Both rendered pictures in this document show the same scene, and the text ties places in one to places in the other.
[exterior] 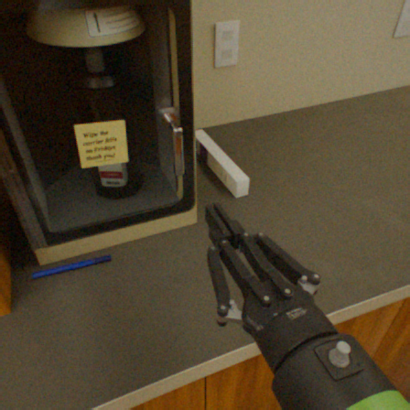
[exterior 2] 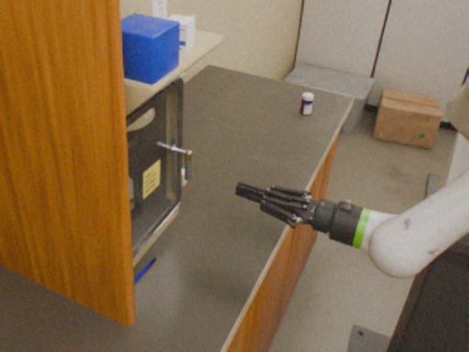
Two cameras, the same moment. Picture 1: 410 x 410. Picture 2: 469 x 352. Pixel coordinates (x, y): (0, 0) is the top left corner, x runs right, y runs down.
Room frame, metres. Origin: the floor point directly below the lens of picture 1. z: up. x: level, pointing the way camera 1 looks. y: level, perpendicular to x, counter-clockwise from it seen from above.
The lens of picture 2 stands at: (-0.25, 0.72, 1.89)
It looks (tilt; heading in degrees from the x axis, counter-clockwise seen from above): 32 degrees down; 319
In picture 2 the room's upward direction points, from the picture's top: 1 degrees clockwise
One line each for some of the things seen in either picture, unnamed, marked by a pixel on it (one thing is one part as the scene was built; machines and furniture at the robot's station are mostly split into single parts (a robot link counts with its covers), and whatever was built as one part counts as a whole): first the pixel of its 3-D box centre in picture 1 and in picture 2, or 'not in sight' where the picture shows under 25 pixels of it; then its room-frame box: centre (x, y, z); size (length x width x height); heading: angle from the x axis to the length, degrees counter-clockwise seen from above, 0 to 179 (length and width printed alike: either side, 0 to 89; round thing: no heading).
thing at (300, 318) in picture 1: (283, 319); (312, 212); (0.23, -0.08, 1.14); 0.09 x 0.08 x 0.07; 22
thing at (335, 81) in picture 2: not in sight; (325, 98); (1.63, -2.32, 0.17); 0.60 x 0.42 x 0.33; 20
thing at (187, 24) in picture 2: not in sight; (179, 33); (0.50, 0.10, 1.54); 0.05 x 0.05 x 0.06; 30
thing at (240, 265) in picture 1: (242, 276); (283, 206); (0.28, -0.05, 1.14); 0.11 x 0.01 x 0.04; 25
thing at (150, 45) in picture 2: not in sight; (143, 48); (0.45, 0.23, 1.56); 0.10 x 0.10 x 0.09; 22
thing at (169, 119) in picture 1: (174, 145); (182, 163); (0.55, 0.05, 1.17); 0.05 x 0.03 x 0.10; 22
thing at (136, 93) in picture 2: not in sight; (169, 75); (0.49, 0.14, 1.46); 0.32 x 0.12 x 0.10; 112
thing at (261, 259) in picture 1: (263, 269); (287, 200); (0.29, -0.07, 1.14); 0.11 x 0.01 x 0.04; 19
